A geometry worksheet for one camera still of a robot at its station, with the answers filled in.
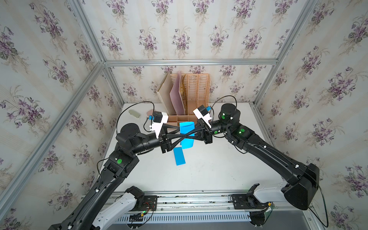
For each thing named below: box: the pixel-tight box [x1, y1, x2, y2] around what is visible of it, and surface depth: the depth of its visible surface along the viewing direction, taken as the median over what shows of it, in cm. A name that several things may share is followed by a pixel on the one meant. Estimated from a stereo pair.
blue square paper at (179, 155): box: [173, 146, 186, 166], surface depth 92 cm
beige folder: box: [156, 71, 177, 116], surface depth 94 cm
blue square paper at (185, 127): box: [179, 121, 196, 150], surface depth 55 cm
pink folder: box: [169, 70, 185, 116], surface depth 93 cm
